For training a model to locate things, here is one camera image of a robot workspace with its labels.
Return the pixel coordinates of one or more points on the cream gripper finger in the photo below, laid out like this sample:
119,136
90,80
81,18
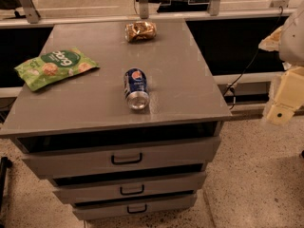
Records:
287,96

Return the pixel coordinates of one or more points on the orange can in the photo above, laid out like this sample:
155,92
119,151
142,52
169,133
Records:
140,30

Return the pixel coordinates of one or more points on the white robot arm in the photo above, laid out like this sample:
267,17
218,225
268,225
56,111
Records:
288,41

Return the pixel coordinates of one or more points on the blue pepsi can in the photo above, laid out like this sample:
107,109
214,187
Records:
135,89

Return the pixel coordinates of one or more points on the grey metal railing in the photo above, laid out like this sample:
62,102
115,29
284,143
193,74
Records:
47,13

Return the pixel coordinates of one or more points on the top grey drawer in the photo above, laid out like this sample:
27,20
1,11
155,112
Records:
96,160

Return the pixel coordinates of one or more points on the grey drawer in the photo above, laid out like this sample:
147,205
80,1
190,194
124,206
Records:
118,209
96,160
110,190

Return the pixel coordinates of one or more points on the middle grey drawer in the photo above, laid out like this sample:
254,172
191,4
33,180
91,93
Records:
110,190

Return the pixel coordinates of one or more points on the bottom grey drawer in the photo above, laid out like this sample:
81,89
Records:
118,209

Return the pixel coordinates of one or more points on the grey drawer cabinet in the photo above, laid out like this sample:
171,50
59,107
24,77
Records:
91,110

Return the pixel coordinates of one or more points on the green snack bag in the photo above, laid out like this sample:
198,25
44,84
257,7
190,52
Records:
53,67

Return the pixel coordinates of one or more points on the black top drawer handle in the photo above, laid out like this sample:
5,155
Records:
116,160

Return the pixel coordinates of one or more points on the black drawer handle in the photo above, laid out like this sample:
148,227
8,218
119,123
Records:
136,209
116,160
131,190

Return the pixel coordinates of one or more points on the black bottom drawer handle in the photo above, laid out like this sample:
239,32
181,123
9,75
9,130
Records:
136,209

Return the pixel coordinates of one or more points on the black middle drawer handle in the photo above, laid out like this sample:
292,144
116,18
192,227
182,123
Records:
131,190

